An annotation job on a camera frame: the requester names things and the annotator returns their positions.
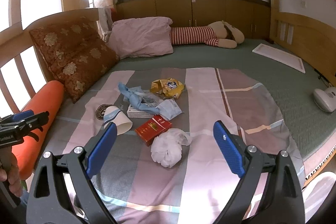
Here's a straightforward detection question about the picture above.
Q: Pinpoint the red cigarette pack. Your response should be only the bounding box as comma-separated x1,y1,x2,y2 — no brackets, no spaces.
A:
135,115,172,146

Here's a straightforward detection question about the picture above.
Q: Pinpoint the white flat board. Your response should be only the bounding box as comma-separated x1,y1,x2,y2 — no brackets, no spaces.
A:
252,44,306,73

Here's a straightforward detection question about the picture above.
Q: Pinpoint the brown floral cushion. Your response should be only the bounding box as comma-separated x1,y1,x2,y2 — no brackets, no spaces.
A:
30,17,120,102

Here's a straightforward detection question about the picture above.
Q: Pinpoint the pink pillow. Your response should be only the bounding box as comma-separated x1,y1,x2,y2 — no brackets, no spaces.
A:
108,16,174,59

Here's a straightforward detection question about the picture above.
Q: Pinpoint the orange carrot plush pillow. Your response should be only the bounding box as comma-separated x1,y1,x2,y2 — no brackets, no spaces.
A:
11,80,66,180

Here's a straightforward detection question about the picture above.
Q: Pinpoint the white plastic bag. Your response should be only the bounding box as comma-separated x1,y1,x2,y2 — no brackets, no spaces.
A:
150,128,192,168

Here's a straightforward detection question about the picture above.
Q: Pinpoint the striped plush doll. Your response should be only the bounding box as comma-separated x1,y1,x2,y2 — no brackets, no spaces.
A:
170,20,245,49

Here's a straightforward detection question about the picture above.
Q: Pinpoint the white blue paper cup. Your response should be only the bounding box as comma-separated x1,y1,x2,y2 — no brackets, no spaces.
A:
103,106,133,135

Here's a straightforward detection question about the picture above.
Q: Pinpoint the blue crumpled plastic glove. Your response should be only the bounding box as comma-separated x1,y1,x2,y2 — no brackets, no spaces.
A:
118,82,159,115

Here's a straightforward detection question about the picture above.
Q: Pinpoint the green bed sheet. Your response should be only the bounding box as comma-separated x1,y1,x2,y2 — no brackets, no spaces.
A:
89,39,336,162

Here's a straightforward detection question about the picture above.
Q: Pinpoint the person's left hand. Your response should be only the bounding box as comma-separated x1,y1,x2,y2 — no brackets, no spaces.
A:
1,152,23,197

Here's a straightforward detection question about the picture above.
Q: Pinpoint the white handheld appliance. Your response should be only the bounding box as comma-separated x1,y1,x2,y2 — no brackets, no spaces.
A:
313,87,336,113

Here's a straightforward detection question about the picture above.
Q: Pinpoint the wooden bed headboard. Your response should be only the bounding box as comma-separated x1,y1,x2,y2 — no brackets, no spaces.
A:
117,0,270,39

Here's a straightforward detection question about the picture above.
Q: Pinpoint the white small box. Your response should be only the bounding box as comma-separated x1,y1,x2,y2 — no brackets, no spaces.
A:
126,105,157,118

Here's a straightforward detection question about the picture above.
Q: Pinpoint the pink grey striped blanket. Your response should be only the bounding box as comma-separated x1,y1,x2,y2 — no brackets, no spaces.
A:
43,68,305,223

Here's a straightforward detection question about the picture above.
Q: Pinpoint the light blue printed packet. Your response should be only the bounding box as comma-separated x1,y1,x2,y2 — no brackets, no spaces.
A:
157,99,183,121

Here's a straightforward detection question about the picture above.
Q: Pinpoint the yellow snack wrapper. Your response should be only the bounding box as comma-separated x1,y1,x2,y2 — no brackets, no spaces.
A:
150,78,185,99

